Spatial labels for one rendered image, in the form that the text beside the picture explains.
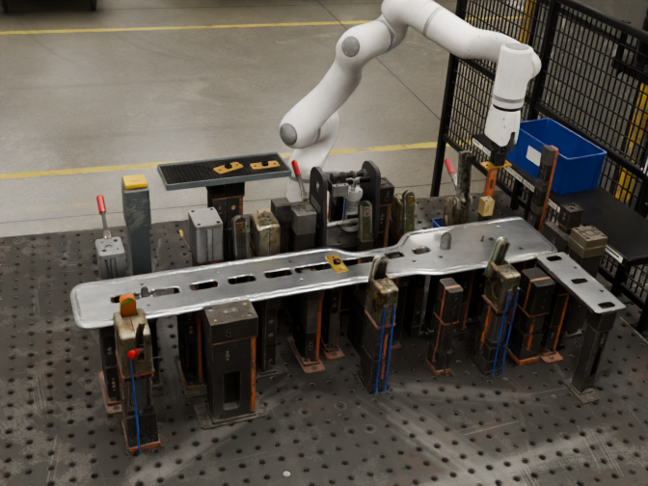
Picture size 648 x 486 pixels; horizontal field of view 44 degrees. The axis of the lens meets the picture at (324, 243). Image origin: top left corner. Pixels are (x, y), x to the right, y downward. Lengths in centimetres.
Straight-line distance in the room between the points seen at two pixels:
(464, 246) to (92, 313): 106
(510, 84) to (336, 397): 96
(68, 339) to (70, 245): 53
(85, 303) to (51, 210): 255
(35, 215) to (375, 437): 288
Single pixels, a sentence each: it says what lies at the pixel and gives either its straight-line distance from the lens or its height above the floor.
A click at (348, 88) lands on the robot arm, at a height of 135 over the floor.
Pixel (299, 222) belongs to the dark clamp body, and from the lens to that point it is 232.
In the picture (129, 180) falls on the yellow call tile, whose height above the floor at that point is 116.
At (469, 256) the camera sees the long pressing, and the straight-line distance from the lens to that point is 235.
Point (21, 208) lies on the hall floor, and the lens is 470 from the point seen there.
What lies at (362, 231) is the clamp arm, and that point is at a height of 102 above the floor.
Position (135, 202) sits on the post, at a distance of 233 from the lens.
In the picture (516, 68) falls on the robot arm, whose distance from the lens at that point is 218.
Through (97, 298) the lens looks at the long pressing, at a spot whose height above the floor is 100.
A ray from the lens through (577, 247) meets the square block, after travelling 247.
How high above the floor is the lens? 221
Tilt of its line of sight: 31 degrees down
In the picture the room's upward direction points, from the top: 4 degrees clockwise
